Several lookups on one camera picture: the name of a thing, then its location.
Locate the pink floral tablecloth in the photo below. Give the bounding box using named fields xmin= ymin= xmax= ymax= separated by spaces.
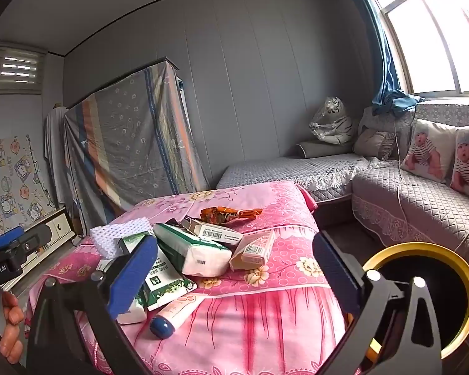
xmin=25 ymin=182 xmax=360 ymax=375

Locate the orange snack wrapper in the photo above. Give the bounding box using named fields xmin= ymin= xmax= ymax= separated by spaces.
xmin=200 ymin=207 xmax=264 ymax=225

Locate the green and white medicine box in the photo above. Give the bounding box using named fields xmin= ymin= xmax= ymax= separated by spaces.
xmin=117 ymin=232 xmax=198 ymax=312

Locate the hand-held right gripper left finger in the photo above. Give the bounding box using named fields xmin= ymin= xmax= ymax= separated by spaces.
xmin=25 ymin=234 xmax=159 ymax=375

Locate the cartoon wall poster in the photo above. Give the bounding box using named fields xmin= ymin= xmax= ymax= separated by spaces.
xmin=0 ymin=135 xmax=49 ymax=239

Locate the striped cloth covered wardrobe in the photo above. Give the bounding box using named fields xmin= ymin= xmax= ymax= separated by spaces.
xmin=64 ymin=58 xmax=212 ymax=223

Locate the pink tube with blue cap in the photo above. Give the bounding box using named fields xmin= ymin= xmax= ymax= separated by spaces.
xmin=149 ymin=293 xmax=208 ymax=340

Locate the grey quilted sofa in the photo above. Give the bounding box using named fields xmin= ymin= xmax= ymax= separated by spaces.
xmin=215 ymin=102 xmax=469 ymax=262

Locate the white tissue pack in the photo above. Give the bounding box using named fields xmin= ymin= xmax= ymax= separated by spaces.
xmin=153 ymin=222 xmax=233 ymax=277

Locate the yellow rimmed black bin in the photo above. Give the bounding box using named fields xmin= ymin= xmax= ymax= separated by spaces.
xmin=361 ymin=242 xmax=469 ymax=364

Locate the grey square cushion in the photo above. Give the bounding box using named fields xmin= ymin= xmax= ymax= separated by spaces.
xmin=353 ymin=127 xmax=399 ymax=161

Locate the thin white cable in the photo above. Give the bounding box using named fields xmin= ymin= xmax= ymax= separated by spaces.
xmin=391 ymin=117 xmax=411 ymax=243

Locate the small white box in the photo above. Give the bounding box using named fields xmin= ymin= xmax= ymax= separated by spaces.
xmin=117 ymin=297 xmax=147 ymax=325

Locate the person's left hand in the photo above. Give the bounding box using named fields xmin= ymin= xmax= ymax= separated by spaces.
xmin=0 ymin=292 xmax=25 ymax=365

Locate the window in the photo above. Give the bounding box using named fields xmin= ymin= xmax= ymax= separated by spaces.
xmin=360 ymin=0 xmax=469 ymax=96

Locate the white window blind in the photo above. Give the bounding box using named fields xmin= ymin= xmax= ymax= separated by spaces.
xmin=0 ymin=41 xmax=48 ymax=95

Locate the white tiger plush toy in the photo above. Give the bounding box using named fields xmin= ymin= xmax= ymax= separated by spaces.
xmin=308 ymin=97 xmax=354 ymax=146

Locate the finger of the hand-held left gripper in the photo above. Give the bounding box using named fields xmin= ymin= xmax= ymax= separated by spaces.
xmin=0 ymin=222 xmax=52 ymax=258

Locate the hanging pale grey garment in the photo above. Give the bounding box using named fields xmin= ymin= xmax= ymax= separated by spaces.
xmin=43 ymin=103 xmax=69 ymax=204

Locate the pale pink carton box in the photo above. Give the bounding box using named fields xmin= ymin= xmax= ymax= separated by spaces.
xmin=229 ymin=230 xmax=276 ymax=272

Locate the white barcode box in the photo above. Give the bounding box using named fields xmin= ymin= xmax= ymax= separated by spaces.
xmin=180 ymin=216 xmax=245 ymax=246

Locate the white dotted cloth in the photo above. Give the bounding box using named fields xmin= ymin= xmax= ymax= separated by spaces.
xmin=90 ymin=219 xmax=155 ymax=260

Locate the blue curtain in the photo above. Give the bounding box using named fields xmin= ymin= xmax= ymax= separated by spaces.
xmin=350 ymin=0 xmax=425 ymax=117

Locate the small baby print pillow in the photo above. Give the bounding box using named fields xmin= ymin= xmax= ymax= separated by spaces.
xmin=401 ymin=119 xmax=458 ymax=184

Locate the grey bolster cushion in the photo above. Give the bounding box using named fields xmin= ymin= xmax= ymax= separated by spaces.
xmin=295 ymin=141 xmax=354 ymax=159

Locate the white power strip cable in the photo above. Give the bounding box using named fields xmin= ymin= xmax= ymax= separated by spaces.
xmin=453 ymin=221 xmax=469 ymax=254

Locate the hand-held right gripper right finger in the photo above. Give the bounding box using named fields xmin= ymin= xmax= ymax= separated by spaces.
xmin=314 ymin=232 xmax=443 ymax=375

